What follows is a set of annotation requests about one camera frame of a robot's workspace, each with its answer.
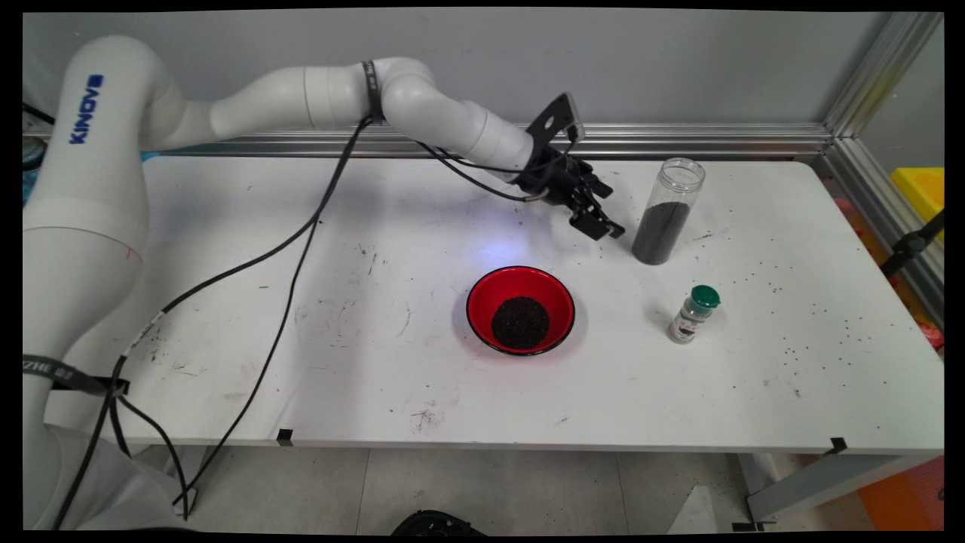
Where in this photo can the short aluminium frame rail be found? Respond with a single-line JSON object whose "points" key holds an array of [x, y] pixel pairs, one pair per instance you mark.
{"points": [[882, 204]]}

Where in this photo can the orange box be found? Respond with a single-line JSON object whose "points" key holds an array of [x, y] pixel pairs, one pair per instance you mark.
{"points": [[905, 498]]}

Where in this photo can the yellow plastic box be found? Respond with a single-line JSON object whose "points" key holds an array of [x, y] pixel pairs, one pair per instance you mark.
{"points": [[921, 196]]}

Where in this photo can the red bowl black rim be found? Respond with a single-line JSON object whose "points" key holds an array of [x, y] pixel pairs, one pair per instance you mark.
{"points": [[520, 283]]}

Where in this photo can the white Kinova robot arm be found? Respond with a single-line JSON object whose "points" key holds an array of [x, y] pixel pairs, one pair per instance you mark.
{"points": [[90, 226]]}

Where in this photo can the grey table leg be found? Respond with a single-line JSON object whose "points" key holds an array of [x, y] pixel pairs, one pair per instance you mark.
{"points": [[192, 467], [822, 483]]}

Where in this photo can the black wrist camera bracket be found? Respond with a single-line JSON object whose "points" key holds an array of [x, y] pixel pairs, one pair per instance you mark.
{"points": [[546, 121]]}

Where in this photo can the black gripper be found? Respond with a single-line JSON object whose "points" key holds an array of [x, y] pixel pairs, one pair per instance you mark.
{"points": [[554, 181]]}

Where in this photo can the small green-capped spice bottle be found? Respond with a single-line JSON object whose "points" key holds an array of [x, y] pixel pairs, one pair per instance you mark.
{"points": [[693, 313]]}

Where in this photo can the black object on floor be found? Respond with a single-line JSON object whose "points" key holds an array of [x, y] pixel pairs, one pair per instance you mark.
{"points": [[433, 524]]}

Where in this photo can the aluminium frame post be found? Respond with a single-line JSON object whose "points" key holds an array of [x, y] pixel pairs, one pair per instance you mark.
{"points": [[878, 75]]}

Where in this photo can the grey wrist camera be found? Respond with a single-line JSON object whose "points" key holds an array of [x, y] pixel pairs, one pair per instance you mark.
{"points": [[574, 113]]}

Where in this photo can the long aluminium frame rail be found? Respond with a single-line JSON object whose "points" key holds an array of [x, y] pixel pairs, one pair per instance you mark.
{"points": [[716, 139]]}

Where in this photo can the red object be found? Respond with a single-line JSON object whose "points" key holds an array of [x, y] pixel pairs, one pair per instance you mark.
{"points": [[931, 335]]}

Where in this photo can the tall clear plastic jar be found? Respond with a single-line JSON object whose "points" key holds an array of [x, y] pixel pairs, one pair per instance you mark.
{"points": [[669, 219]]}

